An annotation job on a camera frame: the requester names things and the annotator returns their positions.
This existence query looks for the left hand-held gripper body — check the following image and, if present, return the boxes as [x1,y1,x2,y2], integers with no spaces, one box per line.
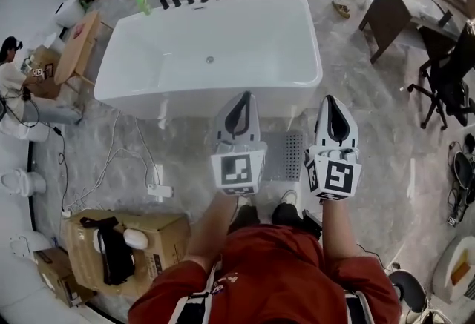
[210,139,269,197]

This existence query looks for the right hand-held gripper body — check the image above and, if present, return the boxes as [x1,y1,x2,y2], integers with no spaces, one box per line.
[304,144,364,202]

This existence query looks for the perforated metal floor drain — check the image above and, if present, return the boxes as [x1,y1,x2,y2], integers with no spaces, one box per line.
[259,131,309,183]

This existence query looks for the person's right forearm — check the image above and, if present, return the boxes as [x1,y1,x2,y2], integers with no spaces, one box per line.
[321,199,360,271]

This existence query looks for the person's left forearm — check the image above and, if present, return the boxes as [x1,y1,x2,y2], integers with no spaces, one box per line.
[185,191,240,271]

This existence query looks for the white bathtub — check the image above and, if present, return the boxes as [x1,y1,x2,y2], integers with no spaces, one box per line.
[93,0,323,119]

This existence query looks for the person's left leg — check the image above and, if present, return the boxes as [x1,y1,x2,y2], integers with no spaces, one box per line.
[230,203,261,234]

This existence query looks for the person's leg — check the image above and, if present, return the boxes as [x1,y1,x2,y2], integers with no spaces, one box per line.
[230,203,261,234]
[271,202,298,228]

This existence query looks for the person's right shoe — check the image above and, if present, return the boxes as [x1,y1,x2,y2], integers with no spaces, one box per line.
[280,189,299,209]

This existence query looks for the person's right leg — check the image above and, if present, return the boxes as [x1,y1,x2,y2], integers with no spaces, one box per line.
[271,202,298,228]

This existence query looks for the white power strip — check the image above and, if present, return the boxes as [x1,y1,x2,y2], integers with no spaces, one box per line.
[147,183,175,199]

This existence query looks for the large cardboard box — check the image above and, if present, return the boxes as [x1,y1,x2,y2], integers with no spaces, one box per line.
[61,208,192,298]

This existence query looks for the person's red shirt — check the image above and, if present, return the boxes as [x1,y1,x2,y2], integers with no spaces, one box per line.
[128,224,404,324]

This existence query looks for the black office chair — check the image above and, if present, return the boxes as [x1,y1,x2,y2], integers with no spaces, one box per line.
[407,20,475,129]

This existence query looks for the black round pan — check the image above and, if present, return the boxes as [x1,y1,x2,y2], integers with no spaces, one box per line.
[453,151,475,191]

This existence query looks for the white round cushion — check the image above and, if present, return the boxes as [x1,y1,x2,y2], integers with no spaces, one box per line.
[122,228,149,251]

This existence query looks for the dark brown desk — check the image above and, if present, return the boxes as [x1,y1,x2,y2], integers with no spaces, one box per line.
[358,0,469,65]

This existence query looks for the black round stool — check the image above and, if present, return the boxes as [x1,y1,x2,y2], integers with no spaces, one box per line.
[388,269,428,316]

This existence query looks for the green plastic bottle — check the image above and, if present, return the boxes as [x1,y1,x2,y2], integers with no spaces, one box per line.
[134,0,154,17]

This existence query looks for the white basin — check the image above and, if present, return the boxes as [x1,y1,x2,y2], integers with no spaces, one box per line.
[431,234,475,304]

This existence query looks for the black bag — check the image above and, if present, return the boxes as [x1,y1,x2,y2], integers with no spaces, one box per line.
[80,216,136,287]

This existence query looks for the small wooden table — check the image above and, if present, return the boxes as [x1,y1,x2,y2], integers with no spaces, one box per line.
[54,10,114,87]

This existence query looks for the small cardboard box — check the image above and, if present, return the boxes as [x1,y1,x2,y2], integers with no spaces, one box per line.
[32,247,94,311]

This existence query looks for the white cable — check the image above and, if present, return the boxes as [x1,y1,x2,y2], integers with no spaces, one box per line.
[65,109,166,212]

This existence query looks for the black cable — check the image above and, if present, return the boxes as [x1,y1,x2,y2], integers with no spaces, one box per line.
[20,92,71,209]

